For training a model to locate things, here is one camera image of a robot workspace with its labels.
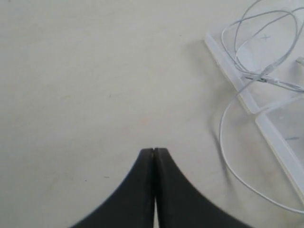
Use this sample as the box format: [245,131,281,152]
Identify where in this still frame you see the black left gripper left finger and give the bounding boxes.
[73,148,155,228]

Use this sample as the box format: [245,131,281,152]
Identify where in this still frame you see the white wired earphones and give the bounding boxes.
[218,0,304,214]

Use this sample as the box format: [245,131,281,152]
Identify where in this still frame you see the clear plastic storage case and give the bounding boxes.
[203,9,304,202]

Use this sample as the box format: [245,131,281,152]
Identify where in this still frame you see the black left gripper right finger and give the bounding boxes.
[153,148,248,228]

